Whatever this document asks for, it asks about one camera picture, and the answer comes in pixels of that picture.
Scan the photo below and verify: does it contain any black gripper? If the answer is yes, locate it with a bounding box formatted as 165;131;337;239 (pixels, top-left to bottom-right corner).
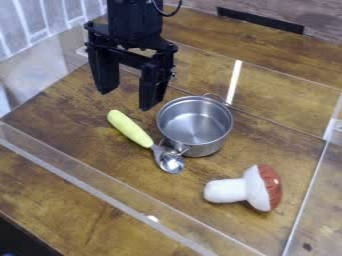
84;0;179;111

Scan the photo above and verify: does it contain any small steel pot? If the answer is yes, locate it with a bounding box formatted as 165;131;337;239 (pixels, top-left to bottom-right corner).
157;93;234;157

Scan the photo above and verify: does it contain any green handled metal spoon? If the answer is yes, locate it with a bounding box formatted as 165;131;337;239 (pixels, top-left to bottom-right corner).
107;110;185;174

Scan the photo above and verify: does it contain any plush red white mushroom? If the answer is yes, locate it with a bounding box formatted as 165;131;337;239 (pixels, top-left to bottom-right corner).
203;164;284;212

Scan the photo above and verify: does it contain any clear acrylic enclosure wall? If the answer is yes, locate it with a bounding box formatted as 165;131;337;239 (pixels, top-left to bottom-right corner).
0;25;342;256

